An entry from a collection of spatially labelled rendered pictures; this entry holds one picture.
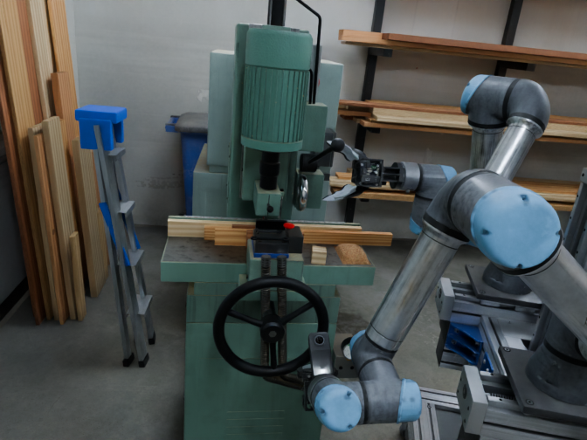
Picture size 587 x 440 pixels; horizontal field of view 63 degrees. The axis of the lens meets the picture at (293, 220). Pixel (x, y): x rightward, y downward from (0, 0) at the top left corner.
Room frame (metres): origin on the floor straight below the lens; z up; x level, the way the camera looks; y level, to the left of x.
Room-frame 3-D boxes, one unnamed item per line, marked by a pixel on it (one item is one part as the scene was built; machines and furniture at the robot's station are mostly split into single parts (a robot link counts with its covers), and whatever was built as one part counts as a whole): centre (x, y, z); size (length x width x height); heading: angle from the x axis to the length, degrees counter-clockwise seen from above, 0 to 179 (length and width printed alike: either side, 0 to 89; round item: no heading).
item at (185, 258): (1.25, 0.06, 0.87); 0.61 x 0.30 x 0.06; 100
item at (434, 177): (1.25, -0.36, 1.17); 0.11 x 0.08 x 0.09; 100
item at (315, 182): (1.56, -0.04, 1.02); 0.09 x 0.07 x 0.12; 100
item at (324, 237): (1.37, -0.03, 0.92); 0.59 x 0.02 x 0.04; 100
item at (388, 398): (0.74, -0.21, 0.88); 0.11 x 0.11 x 0.08; 8
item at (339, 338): (1.26, -0.20, 0.58); 0.12 x 0.08 x 0.08; 10
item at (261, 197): (1.37, 0.09, 1.03); 0.14 x 0.07 x 0.09; 10
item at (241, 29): (1.64, 0.14, 1.16); 0.22 x 0.22 x 0.72; 10
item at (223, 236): (1.32, 0.10, 0.92); 0.25 x 0.02 x 0.05; 100
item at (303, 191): (1.50, -0.02, 1.02); 0.12 x 0.03 x 0.12; 10
